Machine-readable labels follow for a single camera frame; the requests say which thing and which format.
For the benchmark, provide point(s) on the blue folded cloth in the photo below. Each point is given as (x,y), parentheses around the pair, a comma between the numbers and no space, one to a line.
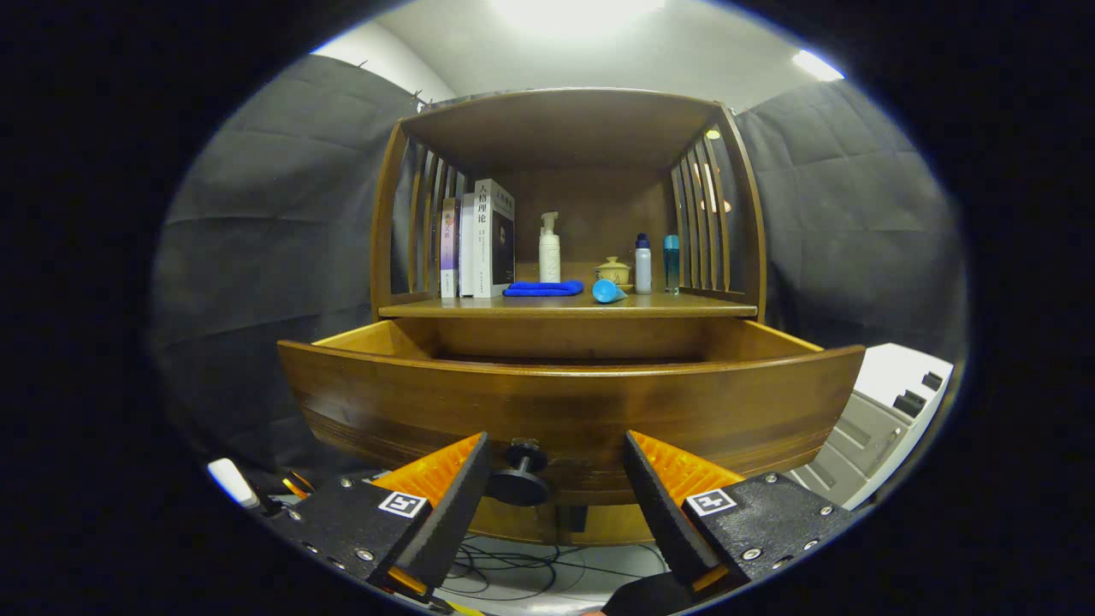
(543,289)

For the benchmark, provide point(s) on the wooden countertop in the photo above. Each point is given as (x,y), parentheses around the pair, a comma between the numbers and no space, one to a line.
(667,304)

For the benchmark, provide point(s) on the white bottle with blue cap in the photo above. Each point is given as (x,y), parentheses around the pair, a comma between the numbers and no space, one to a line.
(642,269)

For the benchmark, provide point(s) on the white filing cabinet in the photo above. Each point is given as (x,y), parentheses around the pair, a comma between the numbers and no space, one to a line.
(890,376)

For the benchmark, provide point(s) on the wooden cabinet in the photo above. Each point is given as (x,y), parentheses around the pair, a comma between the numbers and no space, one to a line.
(565,128)

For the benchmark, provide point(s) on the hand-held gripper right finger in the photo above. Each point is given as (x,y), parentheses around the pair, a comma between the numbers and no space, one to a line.
(663,513)

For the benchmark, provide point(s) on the white plastic device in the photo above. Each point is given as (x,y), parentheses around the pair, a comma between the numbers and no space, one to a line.
(229,481)

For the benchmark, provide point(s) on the ceiling light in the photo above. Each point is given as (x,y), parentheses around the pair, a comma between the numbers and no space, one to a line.
(817,65)
(577,13)

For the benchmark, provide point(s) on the yellow lidded teacup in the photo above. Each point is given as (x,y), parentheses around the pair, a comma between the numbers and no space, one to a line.
(613,270)

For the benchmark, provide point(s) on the thin white book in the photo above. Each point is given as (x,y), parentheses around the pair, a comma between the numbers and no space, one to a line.
(468,248)

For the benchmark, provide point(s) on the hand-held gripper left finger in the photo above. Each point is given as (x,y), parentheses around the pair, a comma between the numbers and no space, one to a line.
(453,522)

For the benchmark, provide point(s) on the white book with portrait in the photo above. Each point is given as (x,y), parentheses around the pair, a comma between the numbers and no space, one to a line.
(494,239)

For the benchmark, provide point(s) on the purple book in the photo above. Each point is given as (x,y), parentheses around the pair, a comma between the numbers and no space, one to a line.
(450,252)

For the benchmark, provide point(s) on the white pump bottle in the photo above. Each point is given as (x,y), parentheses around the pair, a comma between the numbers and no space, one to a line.
(549,257)

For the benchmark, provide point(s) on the wooden drawer with black knob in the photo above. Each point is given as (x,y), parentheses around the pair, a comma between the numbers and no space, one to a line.
(599,402)

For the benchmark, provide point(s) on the blue and white tube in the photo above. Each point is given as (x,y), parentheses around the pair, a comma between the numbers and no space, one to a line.
(607,292)

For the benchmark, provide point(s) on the clear blue bottle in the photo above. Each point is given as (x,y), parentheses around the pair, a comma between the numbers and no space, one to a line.
(671,265)

